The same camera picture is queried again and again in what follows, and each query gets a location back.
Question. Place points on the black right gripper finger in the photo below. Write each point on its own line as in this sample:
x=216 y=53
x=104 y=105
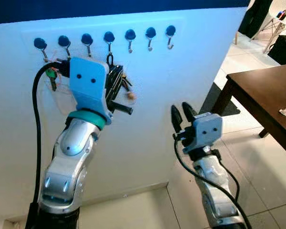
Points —
x=175 y=116
x=188 y=110

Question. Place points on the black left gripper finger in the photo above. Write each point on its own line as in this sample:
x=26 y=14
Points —
x=110 y=86
x=119 y=78

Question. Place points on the key bunch with brown fob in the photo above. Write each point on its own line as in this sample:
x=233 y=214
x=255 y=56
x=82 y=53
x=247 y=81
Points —
x=127 y=85

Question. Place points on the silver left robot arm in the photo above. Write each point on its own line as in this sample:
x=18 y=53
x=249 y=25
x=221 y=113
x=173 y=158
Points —
x=78 y=138

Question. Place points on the dark rug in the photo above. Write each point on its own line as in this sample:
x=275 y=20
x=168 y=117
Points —
x=219 y=102

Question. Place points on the clear plastic sleeve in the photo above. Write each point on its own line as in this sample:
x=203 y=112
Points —
x=62 y=100

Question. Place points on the dark brown wooden table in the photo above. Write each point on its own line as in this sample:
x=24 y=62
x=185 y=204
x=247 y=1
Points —
x=269 y=90

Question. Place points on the small silver key piece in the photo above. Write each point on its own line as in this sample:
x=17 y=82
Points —
x=283 y=111

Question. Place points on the black bag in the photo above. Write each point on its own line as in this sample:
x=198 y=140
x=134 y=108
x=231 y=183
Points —
x=283 y=50

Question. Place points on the black cabinet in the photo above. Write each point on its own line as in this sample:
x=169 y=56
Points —
x=257 y=16

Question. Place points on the white chair with metal legs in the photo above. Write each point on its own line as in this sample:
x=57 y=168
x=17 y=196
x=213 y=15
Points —
x=281 y=16

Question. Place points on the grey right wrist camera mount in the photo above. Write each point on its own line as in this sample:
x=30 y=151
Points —
x=206 y=129

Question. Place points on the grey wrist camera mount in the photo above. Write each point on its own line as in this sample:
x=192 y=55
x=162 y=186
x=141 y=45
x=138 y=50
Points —
x=88 y=81
x=206 y=129

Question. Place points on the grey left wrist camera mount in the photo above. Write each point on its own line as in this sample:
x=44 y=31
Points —
x=88 y=81

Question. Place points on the blue cap metal wall hook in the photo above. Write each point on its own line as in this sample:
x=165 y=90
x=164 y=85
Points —
x=86 y=38
x=150 y=32
x=130 y=34
x=40 y=44
x=109 y=36
x=64 y=41
x=170 y=31

